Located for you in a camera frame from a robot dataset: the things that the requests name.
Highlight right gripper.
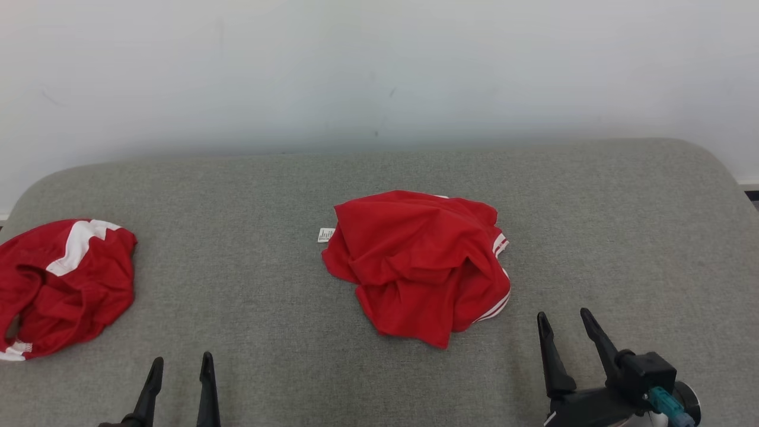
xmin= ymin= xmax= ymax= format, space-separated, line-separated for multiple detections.
xmin=537 ymin=308 xmax=648 ymax=427

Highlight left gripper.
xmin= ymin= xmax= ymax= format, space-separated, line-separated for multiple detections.
xmin=98 ymin=352 xmax=221 ymax=427

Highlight red shorts with white stripe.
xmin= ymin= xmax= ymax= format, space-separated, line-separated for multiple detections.
xmin=0 ymin=218 xmax=138 ymax=362

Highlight red basketball jersey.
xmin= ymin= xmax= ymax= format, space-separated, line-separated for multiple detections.
xmin=318 ymin=190 xmax=512 ymax=349

